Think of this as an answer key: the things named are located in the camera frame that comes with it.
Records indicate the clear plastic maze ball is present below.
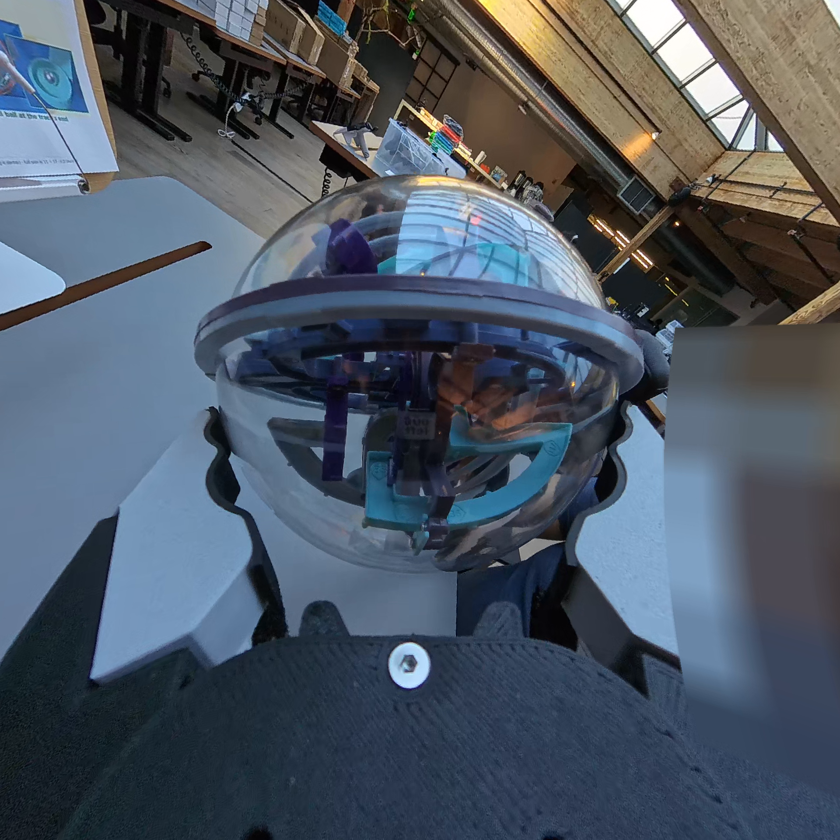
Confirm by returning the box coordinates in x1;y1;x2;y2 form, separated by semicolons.
193;174;645;575

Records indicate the person's blue clothing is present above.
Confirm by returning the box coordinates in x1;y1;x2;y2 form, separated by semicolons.
455;538;580;652

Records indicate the white document stand with sheet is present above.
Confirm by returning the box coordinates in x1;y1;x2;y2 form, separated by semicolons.
0;0;120;317

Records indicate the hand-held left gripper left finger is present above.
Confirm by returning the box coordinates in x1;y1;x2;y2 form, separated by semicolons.
87;406;287;683

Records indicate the printed instruction sheet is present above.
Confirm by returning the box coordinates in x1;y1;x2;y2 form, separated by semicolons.
0;0;109;191

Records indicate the brown cardboard box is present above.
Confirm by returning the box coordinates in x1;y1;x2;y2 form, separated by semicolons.
262;0;327;67

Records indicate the clear plastic box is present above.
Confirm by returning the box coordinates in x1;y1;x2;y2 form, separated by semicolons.
373;118;468;182

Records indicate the stack of white boxes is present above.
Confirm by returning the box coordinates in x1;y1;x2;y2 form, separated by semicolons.
213;0;271;42

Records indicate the black coiled cable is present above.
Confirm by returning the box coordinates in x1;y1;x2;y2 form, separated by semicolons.
182;33;265;114

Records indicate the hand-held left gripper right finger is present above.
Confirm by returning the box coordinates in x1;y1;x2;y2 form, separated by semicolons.
562;400;680;667

